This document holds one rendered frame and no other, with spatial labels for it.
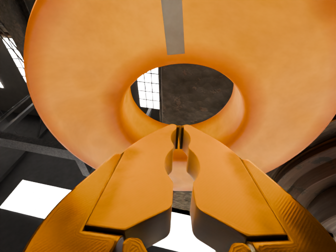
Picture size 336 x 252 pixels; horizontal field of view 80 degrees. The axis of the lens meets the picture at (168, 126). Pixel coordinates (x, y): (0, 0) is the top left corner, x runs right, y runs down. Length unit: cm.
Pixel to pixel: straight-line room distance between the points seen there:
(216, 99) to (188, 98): 7
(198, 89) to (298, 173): 27
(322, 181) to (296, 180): 5
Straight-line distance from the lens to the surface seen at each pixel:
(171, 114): 57
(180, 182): 16
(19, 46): 447
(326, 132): 41
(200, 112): 55
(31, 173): 982
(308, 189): 46
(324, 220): 46
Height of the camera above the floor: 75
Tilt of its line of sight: 43 degrees up
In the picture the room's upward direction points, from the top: 180 degrees clockwise
